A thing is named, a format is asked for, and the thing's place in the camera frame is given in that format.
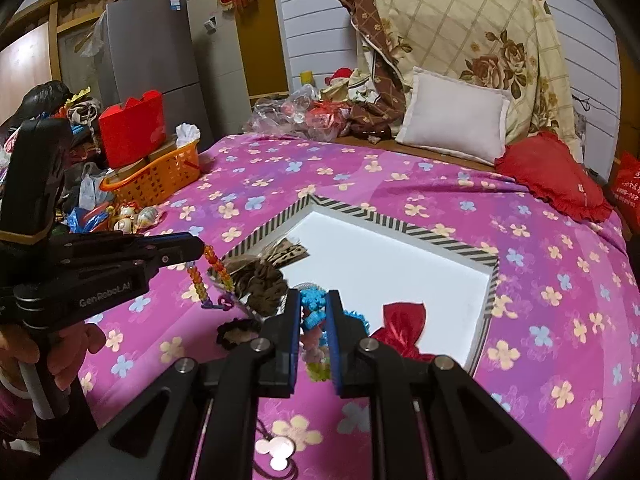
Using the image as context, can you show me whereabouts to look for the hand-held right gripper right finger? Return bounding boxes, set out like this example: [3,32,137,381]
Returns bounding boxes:
[326,290,593,480]

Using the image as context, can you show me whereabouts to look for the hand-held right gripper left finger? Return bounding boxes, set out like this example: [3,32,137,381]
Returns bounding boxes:
[50,287,303,480]

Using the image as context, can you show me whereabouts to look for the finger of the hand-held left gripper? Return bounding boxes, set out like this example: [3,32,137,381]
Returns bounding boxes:
[60,231,206,267]
[55,256,173,283]

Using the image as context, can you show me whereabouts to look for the burlap bow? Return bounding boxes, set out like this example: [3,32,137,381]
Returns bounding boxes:
[240,262,291,317]

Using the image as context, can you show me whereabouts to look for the rainbow bead bracelet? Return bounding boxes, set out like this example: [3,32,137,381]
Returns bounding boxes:
[186,244,236,311]

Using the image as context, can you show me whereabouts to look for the leopard print bow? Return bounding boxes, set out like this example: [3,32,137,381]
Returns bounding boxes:
[220,239,311,273]

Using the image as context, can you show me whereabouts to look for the shiny red bow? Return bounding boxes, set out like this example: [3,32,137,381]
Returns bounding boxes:
[370,302,436,363]

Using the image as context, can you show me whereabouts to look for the striped shallow box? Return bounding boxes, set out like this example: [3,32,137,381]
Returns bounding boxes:
[220,192,501,376]

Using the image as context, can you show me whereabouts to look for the person's left hand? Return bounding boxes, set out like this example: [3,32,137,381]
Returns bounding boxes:
[0,324,108,393]

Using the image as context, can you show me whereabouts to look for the pale blue plastic bag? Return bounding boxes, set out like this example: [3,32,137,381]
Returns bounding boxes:
[77,175,108,211]

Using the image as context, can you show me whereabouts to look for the red bowl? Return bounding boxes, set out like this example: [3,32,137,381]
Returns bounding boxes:
[70,207,113,233]

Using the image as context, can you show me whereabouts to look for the black scrunchie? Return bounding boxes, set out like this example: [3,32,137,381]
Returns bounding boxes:
[216,319,263,350]

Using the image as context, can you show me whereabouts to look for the orange plastic basket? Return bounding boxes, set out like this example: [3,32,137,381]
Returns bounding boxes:
[99,140,202,208]

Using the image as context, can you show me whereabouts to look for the cardboard box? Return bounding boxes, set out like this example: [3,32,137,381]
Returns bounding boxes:
[145,140,180,166]

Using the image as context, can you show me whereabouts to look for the red gift box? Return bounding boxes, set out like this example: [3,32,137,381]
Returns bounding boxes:
[97,91,167,170]

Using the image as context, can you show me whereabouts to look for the white tissue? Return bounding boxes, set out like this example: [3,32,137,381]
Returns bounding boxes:
[175,122,202,148]

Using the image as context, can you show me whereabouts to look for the clear plastic bags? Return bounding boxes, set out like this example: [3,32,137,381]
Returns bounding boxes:
[242,85,351,141]

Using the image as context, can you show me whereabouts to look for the grey refrigerator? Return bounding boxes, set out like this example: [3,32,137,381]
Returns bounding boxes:
[95,0,216,143]

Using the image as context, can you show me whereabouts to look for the white pillow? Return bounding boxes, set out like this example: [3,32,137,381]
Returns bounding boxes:
[395,66,512,166]

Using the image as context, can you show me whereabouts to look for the red ruffled cushion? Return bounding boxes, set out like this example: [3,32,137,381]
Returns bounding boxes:
[495,131,615,223]

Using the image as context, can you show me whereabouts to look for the brown floral quilt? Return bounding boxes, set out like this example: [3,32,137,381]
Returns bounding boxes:
[322,0,416,136]

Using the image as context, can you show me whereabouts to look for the cream floral quilt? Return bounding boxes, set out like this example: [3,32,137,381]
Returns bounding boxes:
[345,0,583,161]

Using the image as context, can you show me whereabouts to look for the red shopping bag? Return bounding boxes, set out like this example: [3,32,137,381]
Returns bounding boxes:
[607,152,640,236]

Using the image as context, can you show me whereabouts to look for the brown cord pendant necklace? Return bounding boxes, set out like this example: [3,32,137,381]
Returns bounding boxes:
[250,420,301,480]

